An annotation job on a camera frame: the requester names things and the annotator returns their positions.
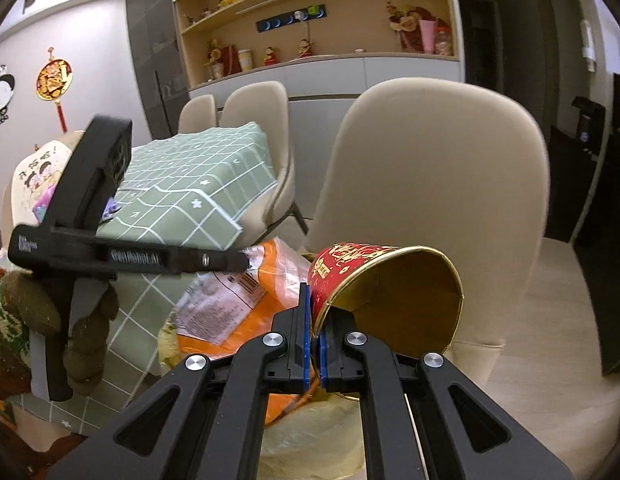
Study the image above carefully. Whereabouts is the red gold paper cup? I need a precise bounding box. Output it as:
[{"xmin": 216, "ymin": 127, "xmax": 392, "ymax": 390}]
[{"xmin": 308, "ymin": 242, "xmax": 464, "ymax": 358}]

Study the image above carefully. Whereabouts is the orange green snack bag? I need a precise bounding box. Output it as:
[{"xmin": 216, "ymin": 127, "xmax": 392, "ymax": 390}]
[{"xmin": 174, "ymin": 237, "xmax": 313, "ymax": 426}]

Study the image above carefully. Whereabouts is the yellow trash bin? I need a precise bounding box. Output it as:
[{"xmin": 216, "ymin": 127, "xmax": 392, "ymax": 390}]
[{"xmin": 158, "ymin": 314, "xmax": 366, "ymax": 479}]

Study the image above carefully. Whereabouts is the left gloved hand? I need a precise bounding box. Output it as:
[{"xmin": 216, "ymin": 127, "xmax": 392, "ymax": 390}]
[{"xmin": 0, "ymin": 264, "xmax": 120, "ymax": 401}]

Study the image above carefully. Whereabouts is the pink toy box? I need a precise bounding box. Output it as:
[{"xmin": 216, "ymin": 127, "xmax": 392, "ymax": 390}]
[{"xmin": 32, "ymin": 184, "xmax": 121, "ymax": 223}]

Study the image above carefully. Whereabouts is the beige mesh food cover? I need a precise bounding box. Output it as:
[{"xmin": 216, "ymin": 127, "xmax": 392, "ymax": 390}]
[{"xmin": 0, "ymin": 130, "xmax": 84, "ymax": 248}]

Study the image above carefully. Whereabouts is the green grid tablecloth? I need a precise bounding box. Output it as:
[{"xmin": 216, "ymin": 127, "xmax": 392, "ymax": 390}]
[{"xmin": 11, "ymin": 122, "xmax": 275, "ymax": 436}]

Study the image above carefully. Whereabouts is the red chinese knot ornament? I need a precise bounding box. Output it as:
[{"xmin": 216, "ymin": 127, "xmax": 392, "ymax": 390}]
[{"xmin": 36, "ymin": 47, "xmax": 74, "ymax": 133}]

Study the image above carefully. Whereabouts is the beige chair far left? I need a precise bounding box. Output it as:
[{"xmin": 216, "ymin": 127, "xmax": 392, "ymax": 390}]
[{"xmin": 177, "ymin": 94, "xmax": 218, "ymax": 133}]

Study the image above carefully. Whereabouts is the beige chair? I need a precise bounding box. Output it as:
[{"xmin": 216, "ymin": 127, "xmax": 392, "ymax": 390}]
[
  {"xmin": 177, "ymin": 94, "xmax": 218, "ymax": 133},
  {"xmin": 304, "ymin": 77, "xmax": 549, "ymax": 385},
  {"xmin": 220, "ymin": 81, "xmax": 309, "ymax": 247}
]

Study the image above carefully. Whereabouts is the beige chair near right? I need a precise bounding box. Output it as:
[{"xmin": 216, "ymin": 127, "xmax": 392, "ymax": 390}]
[{"xmin": 304, "ymin": 77, "xmax": 549, "ymax": 385}]

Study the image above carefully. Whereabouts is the beige chair middle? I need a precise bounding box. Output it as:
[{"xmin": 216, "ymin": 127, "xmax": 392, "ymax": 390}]
[{"xmin": 220, "ymin": 81, "xmax": 309, "ymax": 247}]

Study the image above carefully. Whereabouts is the panda wall clock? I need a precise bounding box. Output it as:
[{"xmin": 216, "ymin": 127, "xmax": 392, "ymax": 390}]
[{"xmin": 0, "ymin": 64, "xmax": 16, "ymax": 126}]

